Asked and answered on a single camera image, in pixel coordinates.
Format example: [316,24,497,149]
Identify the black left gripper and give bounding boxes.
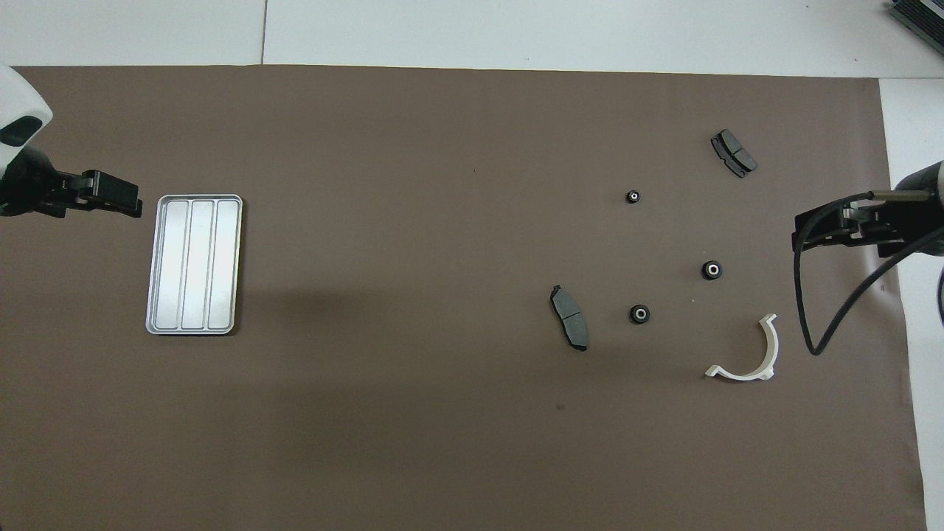
[0,146,144,220]

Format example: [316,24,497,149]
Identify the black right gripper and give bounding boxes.
[792,189,944,259]

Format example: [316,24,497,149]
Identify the silver metal tray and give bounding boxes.
[145,194,243,336]

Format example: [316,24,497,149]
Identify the dark grey brake pad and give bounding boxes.
[710,129,758,179]
[550,284,590,353]

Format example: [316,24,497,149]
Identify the grey ribbed device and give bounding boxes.
[889,0,944,44]

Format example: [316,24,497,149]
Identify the brown table mat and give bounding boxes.
[0,65,929,531]

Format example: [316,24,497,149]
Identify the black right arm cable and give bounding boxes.
[792,192,944,356]

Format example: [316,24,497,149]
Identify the white curved plastic bracket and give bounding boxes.
[704,313,780,382]

